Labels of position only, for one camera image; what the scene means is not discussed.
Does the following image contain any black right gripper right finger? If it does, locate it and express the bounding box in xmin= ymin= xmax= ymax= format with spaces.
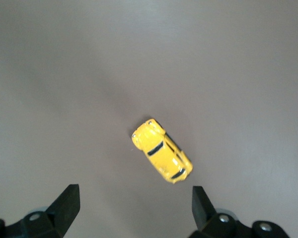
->
xmin=190 ymin=185 xmax=254 ymax=238

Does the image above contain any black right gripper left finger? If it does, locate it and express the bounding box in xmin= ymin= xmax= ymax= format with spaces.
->
xmin=4 ymin=183 xmax=80 ymax=238

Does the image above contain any yellow beetle toy car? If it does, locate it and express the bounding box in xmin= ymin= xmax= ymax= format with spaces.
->
xmin=131 ymin=118 xmax=193 ymax=184

